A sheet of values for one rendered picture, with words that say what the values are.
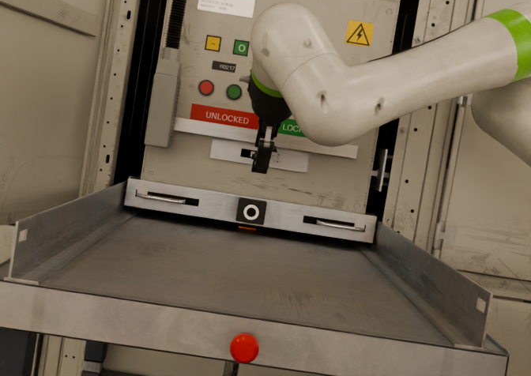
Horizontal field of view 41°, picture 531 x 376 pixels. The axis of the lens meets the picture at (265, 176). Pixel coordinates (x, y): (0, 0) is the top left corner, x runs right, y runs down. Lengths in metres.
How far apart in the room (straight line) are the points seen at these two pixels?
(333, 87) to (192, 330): 0.38
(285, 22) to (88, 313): 0.48
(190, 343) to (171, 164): 0.75
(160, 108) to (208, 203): 0.24
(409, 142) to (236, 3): 0.47
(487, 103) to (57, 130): 0.80
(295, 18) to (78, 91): 0.59
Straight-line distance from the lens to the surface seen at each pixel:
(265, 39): 1.05
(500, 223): 1.58
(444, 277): 1.06
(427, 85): 1.07
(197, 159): 1.55
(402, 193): 1.54
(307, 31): 1.03
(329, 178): 1.56
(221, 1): 1.57
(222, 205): 1.54
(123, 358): 1.59
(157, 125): 1.44
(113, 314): 0.86
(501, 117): 1.34
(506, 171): 1.58
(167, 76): 1.45
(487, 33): 1.16
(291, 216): 1.54
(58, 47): 1.41
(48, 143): 1.42
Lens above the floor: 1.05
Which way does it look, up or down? 3 degrees down
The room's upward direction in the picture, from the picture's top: 9 degrees clockwise
